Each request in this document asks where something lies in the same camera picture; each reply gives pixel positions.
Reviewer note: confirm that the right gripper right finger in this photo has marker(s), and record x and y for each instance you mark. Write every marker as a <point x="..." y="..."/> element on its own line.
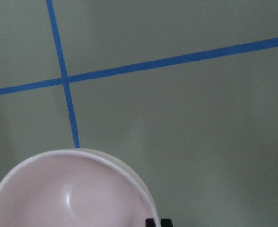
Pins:
<point x="166" y="223"/>

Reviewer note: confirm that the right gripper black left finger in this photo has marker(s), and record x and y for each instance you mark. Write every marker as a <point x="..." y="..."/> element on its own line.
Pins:
<point x="149" y="223"/>

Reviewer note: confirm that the pink bowl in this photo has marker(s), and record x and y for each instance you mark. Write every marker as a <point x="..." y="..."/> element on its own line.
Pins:
<point x="75" y="188"/>

